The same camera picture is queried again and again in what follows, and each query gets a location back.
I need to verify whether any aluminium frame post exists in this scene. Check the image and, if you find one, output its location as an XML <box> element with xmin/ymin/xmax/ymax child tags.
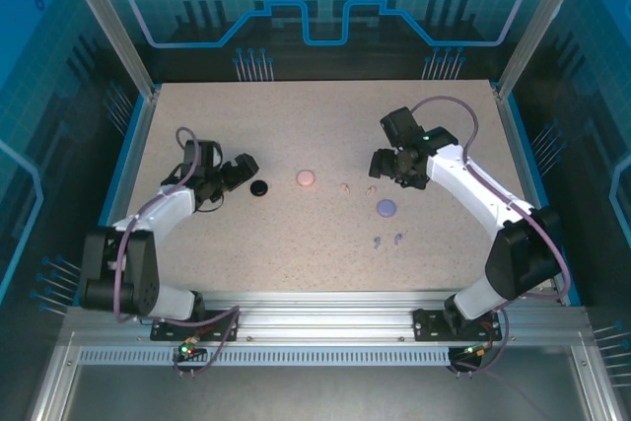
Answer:
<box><xmin>54</xmin><ymin>0</ymin><xmax>162</xmax><ymax>100</ymax></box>
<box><xmin>495</xmin><ymin>0</ymin><xmax>596</xmax><ymax>100</ymax></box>

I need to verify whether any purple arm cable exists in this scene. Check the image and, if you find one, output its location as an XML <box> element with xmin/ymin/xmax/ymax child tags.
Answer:
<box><xmin>113</xmin><ymin>126</ymin><xmax>243</xmax><ymax>379</ymax></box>
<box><xmin>412</xmin><ymin>96</ymin><xmax>572</xmax><ymax>379</ymax></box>

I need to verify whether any slotted grey cable duct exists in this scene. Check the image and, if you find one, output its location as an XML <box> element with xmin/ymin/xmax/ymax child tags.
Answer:
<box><xmin>78</xmin><ymin>347</ymin><xmax>453</xmax><ymax>365</ymax></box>

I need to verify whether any blue table side strip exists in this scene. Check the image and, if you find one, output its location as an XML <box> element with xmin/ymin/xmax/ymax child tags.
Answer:
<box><xmin>506</xmin><ymin>94</ymin><xmax>574</xmax><ymax>307</ymax></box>
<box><xmin>73</xmin><ymin>94</ymin><xmax>152</xmax><ymax>307</ymax></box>

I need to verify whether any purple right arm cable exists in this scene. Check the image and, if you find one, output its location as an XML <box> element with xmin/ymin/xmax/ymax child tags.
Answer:
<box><xmin>412</xmin><ymin>96</ymin><xmax>572</xmax><ymax>379</ymax></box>

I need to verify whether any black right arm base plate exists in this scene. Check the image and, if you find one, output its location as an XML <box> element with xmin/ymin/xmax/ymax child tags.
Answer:
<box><xmin>412</xmin><ymin>307</ymin><xmax>502</xmax><ymax>342</ymax></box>

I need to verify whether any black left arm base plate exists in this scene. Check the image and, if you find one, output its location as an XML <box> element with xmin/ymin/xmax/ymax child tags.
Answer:
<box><xmin>150</xmin><ymin>310</ymin><xmax>242</xmax><ymax>342</ymax></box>

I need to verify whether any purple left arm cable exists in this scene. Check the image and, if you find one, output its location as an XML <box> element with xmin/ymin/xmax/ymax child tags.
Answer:
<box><xmin>113</xmin><ymin>126</ymin><xmax>243</xmax><ymax>379</ymax></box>

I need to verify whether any aluminium mounting beam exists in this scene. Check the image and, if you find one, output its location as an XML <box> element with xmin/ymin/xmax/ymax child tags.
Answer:
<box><xmin>66</xmin><ymin>290</ymin><xmax>591</xmax><ymax>343</ymax></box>

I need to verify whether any grey metal tray panel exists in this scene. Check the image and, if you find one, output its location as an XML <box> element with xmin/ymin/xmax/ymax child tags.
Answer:
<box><xmin>63</xmin><ymin>364</ymin><xmax>593</xmax><ymax>421</ymax></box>

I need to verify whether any connector with indicator lights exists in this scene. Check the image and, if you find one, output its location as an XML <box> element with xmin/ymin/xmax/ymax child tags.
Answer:
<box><xmin>460</xmin><ymin>340</ymin><xmax>495</xmax><ymax>359</ymax></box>
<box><xmin>177</xmin><ymin>335</ymin><xmax>207</xmax><ymax>362</ymax></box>

